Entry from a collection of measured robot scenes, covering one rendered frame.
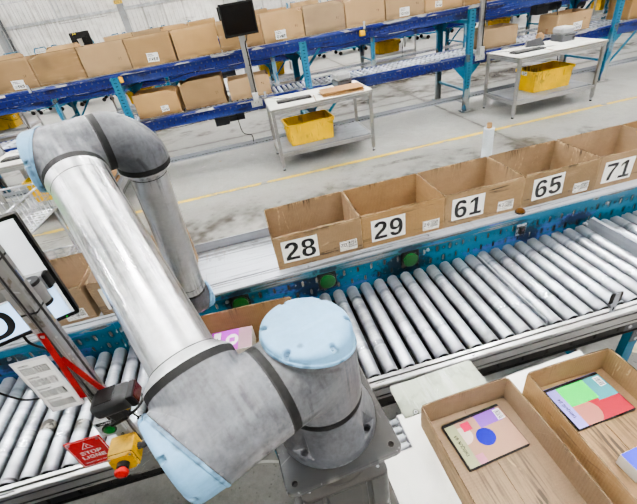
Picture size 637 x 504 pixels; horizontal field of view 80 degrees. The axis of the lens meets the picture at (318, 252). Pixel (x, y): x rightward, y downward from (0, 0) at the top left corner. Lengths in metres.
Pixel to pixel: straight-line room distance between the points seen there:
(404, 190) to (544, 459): 1.28
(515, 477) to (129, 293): 1.04
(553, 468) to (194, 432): 0.98
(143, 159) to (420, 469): 1.06
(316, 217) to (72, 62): 4.79
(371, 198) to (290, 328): 1.42
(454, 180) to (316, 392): 1.68
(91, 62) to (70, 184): 5.36
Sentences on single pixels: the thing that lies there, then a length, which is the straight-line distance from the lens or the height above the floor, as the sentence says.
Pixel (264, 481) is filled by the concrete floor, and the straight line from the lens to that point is 2.13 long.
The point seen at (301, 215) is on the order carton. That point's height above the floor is 0.97.
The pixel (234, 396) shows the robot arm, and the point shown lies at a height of 1.43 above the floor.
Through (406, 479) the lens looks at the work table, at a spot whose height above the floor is 0.75.
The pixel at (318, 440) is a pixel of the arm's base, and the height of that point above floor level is 1.24.
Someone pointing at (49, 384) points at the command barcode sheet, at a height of 1.15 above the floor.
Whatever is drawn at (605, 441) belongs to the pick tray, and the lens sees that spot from 1.38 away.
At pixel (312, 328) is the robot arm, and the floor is 1.44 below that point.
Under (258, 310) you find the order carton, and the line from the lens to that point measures 1.51.
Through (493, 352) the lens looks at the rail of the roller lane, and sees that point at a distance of 1.51.
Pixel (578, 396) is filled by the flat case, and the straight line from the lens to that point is 1.43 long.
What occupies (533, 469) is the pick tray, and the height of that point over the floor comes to 0.76.
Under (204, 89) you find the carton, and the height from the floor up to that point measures 1.01.
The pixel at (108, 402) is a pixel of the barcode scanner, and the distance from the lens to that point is 1.18.
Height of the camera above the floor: 1.87
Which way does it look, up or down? 34 degrees down
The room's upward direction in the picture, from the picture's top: 10 degrees counter-clockwise
